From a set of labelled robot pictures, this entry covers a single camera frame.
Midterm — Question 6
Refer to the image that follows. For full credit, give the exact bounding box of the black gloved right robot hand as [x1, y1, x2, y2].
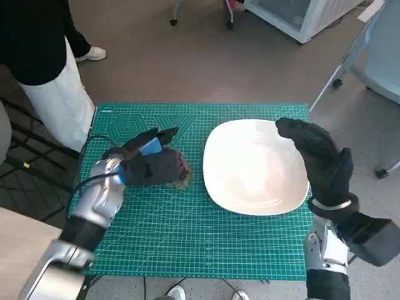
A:
[274, 117, 356, 209]

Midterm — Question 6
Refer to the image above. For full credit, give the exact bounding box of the red toy grapes bunch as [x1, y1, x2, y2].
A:
[165, 149, 194, 191]

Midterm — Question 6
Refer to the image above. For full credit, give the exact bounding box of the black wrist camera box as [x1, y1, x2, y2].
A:
[336, 211, 400, 267]
[124, 147, 185, 188]

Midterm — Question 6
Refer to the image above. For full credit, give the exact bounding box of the green cutting mat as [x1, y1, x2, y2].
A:
[74, 102, 314, 278]

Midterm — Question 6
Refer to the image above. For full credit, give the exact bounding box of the light wooden board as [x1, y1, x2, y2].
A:
[0, 207, 63, 300]

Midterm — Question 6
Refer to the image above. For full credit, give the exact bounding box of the white mesh cabinet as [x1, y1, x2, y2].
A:
[242, 0, 366, 45]

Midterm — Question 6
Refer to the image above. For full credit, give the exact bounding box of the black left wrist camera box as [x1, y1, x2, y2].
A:
[124, 147, 185, 188]

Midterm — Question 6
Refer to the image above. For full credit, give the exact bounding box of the black floor cable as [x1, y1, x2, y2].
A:
[142, 276, 240, 300]

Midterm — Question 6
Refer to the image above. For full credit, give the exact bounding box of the white paper sheet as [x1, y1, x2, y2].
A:
[358, 0, 386, 23]

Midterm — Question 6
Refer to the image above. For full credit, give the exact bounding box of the rolling chair with casters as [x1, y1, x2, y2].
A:
[169, 0, 248, 31]

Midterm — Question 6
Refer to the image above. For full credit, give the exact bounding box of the white square plate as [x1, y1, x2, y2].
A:
[202, 119, 311, 216]

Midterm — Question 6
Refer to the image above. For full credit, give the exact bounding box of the person at table edge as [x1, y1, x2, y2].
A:
[0, 101, 13, 166]

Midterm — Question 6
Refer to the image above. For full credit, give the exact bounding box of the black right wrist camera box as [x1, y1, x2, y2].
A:
[336, 211, 400, 267]

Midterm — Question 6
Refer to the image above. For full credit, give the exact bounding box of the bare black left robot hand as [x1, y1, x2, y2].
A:
[119, 126, 180, 158]

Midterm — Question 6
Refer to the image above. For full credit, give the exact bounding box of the light blue chair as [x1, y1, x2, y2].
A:
[308, 0, 400, 179]

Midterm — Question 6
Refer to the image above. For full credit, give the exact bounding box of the black looping arm cable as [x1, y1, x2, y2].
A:
[80, 133, 124, 156]

